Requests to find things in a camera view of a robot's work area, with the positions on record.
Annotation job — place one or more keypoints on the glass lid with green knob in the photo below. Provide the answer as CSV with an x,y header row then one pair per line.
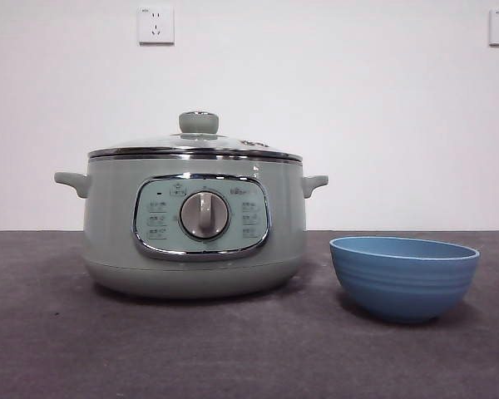
x,y
199,122

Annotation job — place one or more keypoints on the pale green electric steamer pot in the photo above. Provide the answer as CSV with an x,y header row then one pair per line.
x,y
112,232

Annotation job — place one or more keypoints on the blue ribbed bowl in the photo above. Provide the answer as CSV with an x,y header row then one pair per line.
x,y
403,287

